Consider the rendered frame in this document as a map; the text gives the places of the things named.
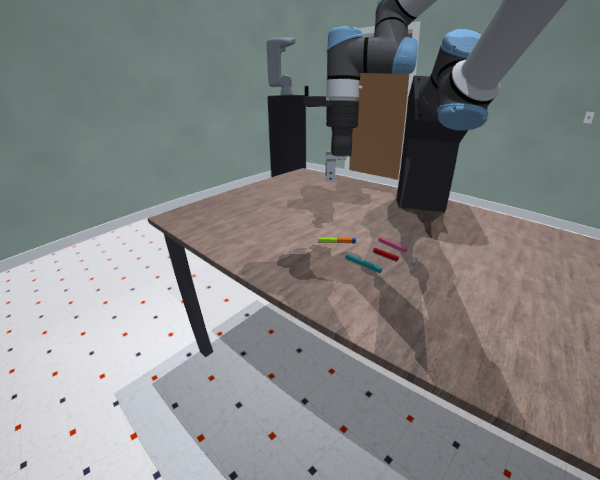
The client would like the pink rod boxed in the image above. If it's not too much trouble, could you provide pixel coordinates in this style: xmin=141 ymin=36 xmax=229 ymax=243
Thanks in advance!
xmin=378 ymin=237 xmax=408 ymax=253

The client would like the turquoise rod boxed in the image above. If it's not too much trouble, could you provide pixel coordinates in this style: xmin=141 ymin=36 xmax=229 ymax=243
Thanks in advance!
xmin=345 ymin=254 xmax=382 ymax=273

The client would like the red rod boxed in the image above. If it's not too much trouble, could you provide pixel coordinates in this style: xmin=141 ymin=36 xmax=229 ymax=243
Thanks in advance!
xmin=373 ymin=248 xmax=399 ymax=262

